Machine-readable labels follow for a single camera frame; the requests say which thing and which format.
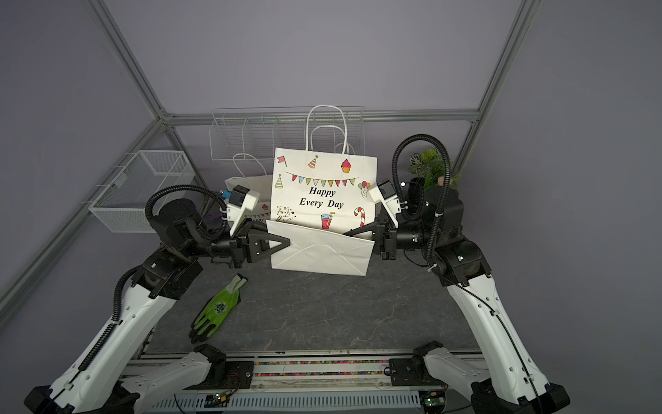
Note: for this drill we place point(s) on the white wire wall shelf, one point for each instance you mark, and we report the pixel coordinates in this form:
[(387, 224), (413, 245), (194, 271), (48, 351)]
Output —
[(236, 133)]

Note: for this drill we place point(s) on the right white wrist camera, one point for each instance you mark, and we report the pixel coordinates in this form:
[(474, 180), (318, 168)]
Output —
[(385, 194)]

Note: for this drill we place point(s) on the green work glove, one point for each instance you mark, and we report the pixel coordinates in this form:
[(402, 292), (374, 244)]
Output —
[(216, 310)]

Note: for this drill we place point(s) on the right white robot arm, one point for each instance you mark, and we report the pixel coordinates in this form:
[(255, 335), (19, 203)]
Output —
[(434, 216)]

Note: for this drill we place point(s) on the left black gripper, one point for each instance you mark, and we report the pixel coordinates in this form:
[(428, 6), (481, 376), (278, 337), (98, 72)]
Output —
[(251, 248)]

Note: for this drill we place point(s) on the artificial plant in black vase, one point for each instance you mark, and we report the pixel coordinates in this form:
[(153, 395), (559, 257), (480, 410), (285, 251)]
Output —
[(428, 165)]

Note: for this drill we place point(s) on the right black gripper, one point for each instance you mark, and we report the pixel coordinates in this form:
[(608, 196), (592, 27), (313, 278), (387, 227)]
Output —
[(388, 246)]

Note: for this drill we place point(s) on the left rear white paper bag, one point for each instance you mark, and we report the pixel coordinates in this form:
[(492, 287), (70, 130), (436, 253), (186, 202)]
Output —
[(261, 183)]

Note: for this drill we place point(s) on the white wire basket on left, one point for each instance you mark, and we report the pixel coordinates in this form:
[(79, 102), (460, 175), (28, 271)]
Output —
[(120, 206)]

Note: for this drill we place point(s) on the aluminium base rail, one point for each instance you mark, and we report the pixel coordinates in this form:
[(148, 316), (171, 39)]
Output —
[(320, 380)]

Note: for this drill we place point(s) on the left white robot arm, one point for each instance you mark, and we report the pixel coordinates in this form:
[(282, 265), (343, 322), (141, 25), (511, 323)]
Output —
[(142, 296)]

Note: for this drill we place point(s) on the white party paper bag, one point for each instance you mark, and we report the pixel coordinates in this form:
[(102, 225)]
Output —
[(316, 197)]

